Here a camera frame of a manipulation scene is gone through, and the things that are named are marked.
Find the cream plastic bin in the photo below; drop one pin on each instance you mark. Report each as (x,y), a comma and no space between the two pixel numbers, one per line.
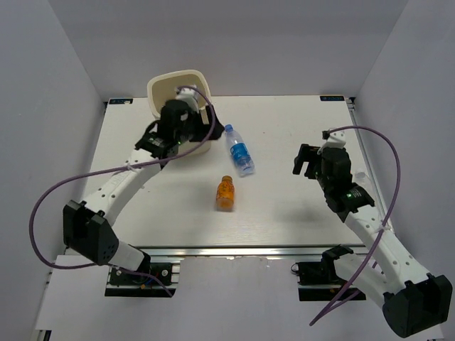
(163,87)

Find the blue sticker corner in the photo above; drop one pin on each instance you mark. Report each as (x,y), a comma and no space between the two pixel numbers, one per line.
(332,98)
(120,101)

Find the blue sticker left corner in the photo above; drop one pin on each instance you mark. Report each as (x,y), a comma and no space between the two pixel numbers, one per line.
(120,101)

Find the blue label water bottle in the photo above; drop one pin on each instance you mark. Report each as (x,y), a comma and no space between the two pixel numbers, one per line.
(238,151)

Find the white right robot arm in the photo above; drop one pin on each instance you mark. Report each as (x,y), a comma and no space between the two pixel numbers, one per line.
(410,297)

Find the orange juice bottle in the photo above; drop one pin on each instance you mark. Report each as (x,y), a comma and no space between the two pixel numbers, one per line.
(225,195)

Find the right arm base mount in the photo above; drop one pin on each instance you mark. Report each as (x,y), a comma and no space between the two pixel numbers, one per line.
(315,281)

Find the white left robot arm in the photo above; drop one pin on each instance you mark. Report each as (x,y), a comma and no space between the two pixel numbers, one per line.
(88,224)

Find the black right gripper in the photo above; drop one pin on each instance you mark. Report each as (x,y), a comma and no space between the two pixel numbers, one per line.
(308,154)

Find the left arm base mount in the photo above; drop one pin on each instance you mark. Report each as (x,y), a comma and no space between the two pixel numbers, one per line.
(120,284)

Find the aluminium table frame rail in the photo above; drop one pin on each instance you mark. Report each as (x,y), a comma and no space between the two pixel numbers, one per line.
(272,252)

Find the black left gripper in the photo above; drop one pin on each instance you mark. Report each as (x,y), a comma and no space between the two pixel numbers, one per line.
(203,128)

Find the blue sticker right corner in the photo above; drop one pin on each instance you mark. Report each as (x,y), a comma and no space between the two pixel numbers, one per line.
(332,98)

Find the clear white-cap bottle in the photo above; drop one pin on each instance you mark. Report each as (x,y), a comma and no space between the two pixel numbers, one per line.
(362,178)

